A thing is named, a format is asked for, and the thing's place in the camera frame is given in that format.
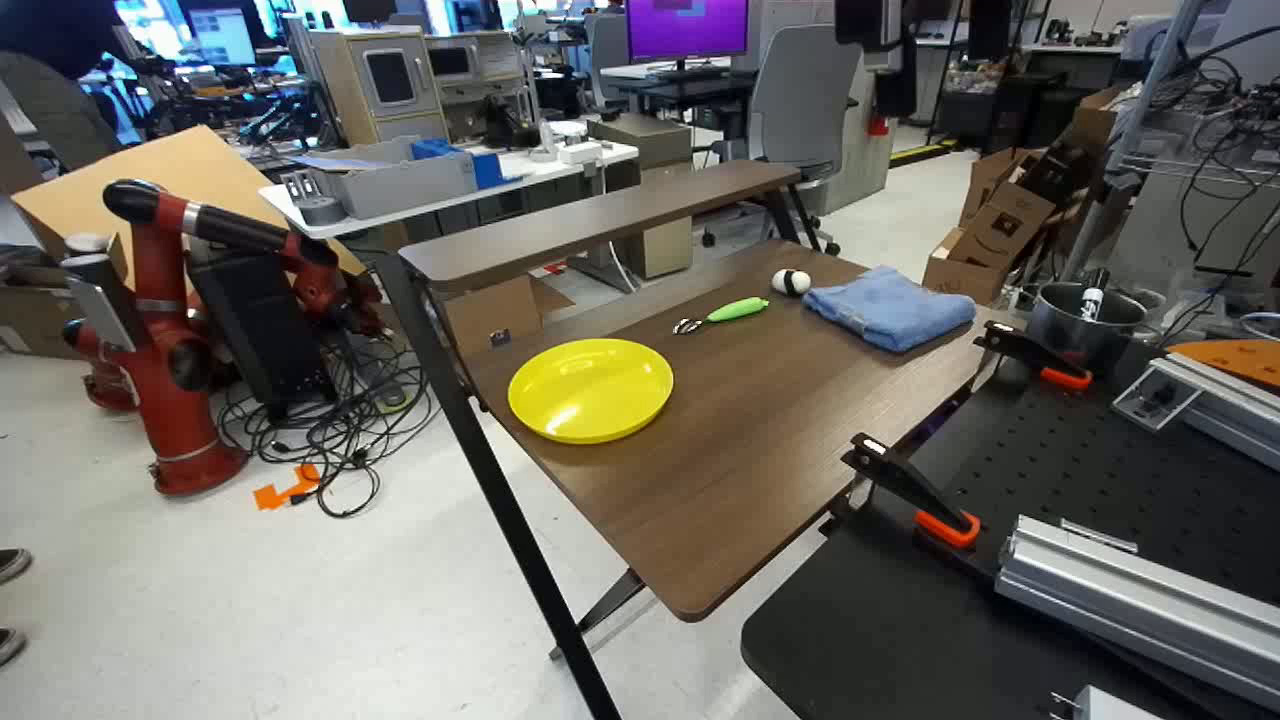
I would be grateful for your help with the monitor with blue screen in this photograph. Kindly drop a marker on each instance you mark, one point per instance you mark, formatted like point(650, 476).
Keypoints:
point(222, 35)

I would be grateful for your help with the monitor with purple screen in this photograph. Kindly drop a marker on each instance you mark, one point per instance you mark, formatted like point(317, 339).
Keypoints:
point(684, 26)

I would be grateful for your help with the large tan cardboard sheet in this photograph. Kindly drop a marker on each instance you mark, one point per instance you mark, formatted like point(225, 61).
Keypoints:
point(162, 174)

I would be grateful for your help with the stacked cardboard boxes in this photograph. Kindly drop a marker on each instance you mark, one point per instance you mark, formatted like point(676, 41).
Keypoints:
point(996, 229)

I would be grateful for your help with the white lab table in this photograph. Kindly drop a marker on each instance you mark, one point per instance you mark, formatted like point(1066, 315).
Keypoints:
point(562, 162)

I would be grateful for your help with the marker inside pot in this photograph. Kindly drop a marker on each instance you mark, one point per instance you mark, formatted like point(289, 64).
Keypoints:
point(1093, 302)

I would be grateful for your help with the orange board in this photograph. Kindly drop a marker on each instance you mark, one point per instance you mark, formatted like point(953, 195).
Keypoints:
point(1236, 360)

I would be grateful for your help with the raised wooden desk shelf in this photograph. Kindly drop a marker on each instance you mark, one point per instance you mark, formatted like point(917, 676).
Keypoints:
point(603, 220)

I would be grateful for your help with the black perforated breadboard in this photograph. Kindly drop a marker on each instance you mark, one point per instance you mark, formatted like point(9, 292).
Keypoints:
point(1014, 483)

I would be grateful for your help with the orange plastic floor piece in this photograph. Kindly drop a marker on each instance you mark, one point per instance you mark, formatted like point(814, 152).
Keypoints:
point(287, 489)

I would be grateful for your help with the black computer tower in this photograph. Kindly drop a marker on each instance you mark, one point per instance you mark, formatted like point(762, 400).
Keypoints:
point(260, 333)

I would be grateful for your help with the blue container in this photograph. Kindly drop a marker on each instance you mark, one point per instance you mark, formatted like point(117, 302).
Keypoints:
point(485, 170)

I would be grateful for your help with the dark shoe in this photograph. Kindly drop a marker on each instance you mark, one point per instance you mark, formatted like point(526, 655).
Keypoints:
point(9, 563)
point(9, 647)

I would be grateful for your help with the white and black ball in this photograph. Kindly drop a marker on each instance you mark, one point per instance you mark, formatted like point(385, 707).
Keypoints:
point(790, 281)

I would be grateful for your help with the red robot on pedestal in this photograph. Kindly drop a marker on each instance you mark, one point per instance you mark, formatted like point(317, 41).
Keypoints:
point(172, 360)

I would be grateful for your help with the grey office chair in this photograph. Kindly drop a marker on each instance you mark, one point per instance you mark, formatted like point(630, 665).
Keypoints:
point(805, 100)

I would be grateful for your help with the short aluminium profile bracket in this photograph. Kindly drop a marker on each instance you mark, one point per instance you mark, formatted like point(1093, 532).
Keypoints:
point(1163, 394)

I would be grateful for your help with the blue folded towel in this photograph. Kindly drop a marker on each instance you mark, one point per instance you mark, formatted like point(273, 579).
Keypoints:
point(891, 308)

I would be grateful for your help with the black metal desk frame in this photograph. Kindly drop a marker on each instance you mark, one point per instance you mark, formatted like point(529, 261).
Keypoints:
point(507, 513)

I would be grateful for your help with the beige lab machine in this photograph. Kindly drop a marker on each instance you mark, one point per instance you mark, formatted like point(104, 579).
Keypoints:
point(366, 83)

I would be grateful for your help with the long aluminium extrusion rail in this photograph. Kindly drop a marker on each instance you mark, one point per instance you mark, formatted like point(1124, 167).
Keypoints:
point(1135, 603)

